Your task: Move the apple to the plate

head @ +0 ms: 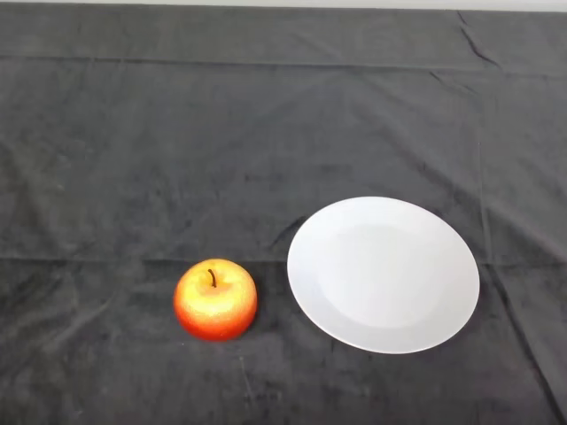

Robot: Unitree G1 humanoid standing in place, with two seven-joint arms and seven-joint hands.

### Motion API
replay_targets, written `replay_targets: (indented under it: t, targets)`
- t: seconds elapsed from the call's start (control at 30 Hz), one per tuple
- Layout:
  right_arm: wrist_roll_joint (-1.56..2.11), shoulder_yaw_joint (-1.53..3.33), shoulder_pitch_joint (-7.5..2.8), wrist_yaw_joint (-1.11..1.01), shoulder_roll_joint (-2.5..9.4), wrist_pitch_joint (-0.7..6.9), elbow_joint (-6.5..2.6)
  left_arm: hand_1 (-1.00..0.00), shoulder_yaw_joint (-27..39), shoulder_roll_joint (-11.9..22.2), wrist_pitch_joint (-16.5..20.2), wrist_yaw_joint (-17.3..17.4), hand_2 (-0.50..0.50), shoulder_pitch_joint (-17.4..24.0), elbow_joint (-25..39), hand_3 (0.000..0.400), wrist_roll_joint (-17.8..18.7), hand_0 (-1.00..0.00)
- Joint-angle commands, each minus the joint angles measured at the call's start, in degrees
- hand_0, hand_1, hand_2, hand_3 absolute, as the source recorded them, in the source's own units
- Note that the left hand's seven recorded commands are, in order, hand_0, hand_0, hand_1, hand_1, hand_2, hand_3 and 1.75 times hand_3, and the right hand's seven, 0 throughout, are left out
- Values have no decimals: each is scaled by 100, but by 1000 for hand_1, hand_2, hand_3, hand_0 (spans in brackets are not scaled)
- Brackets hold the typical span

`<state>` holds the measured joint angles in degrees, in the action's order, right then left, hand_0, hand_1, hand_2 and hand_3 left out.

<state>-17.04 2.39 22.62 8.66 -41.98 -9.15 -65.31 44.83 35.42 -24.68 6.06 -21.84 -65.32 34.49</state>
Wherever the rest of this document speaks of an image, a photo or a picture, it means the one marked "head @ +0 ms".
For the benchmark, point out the red yellow apple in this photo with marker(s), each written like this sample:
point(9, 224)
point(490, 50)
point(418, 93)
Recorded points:
point(215, 310)

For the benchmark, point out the white round plate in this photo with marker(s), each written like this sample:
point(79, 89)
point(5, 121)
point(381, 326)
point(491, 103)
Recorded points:
point(383, 274)

